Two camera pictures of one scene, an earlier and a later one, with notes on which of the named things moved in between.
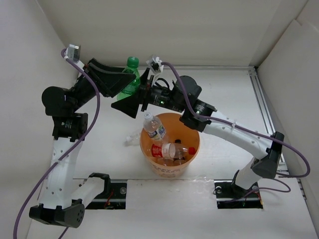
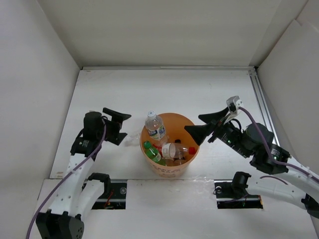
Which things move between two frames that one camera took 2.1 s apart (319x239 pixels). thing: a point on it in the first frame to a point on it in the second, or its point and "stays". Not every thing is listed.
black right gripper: (129, 105) to (200, 132)
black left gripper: (110, 80) to (116, 124)
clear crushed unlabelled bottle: (133, 140) stays
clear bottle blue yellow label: (153, 126) stays
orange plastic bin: (175, 129) stays
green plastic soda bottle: (132, 65) to (152, 153)
